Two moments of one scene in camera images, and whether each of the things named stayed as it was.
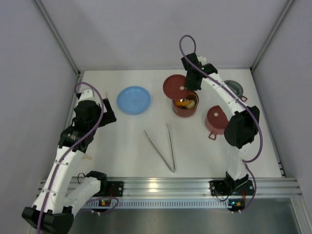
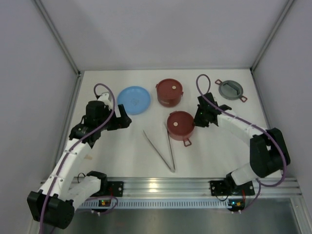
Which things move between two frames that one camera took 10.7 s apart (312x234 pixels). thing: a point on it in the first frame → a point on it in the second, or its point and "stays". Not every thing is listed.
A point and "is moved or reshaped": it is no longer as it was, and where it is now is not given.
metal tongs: [173, 169] stays
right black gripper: [193, 84] → [203, 113]
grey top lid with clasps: [236, 88] stays
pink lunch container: [214, 131] → [185, 138]
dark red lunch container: [186, 106] → [169, 102]
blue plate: [133, 100] stays
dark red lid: [174, 87] is moved or reshaped
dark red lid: [216, 117] is moved or reshaped
